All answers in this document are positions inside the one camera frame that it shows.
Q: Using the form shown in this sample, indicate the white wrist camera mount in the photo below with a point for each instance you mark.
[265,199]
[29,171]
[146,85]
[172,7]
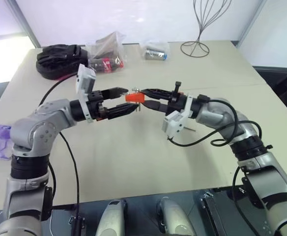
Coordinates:
[85,78]
[173,123]

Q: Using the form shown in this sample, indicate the silver rounded robot leg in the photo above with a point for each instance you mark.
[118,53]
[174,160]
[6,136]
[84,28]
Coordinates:
[111,218]
[174,218]

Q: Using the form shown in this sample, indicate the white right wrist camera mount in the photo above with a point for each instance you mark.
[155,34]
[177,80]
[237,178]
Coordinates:
[173,123]

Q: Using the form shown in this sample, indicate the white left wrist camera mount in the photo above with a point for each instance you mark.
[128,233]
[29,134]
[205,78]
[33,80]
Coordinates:
[85,78]

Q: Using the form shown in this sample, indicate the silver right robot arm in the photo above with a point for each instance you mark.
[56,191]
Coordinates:
[256,167]

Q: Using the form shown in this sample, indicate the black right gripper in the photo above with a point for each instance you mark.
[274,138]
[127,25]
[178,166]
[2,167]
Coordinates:
[176,104]

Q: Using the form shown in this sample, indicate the black chair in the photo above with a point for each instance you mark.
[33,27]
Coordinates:
[283,86]

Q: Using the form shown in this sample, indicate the orange hex key holder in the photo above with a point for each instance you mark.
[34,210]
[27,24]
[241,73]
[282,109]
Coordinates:
[133,97]

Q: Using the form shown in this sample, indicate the black fabric bag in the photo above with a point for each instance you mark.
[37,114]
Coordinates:
[57,61]

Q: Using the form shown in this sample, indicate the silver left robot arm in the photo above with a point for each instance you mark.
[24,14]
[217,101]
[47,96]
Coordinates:
[35,132]

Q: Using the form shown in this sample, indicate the silver hex key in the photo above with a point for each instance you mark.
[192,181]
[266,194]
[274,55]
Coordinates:
[138,107]
[190,128]

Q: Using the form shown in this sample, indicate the clear bag with silver cylinder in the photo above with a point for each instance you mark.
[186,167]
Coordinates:
[154,52]

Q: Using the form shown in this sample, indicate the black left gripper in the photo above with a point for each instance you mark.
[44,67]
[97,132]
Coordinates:
[95,98]

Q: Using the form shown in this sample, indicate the clear bag with black parts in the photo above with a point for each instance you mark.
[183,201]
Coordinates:
[107,54]

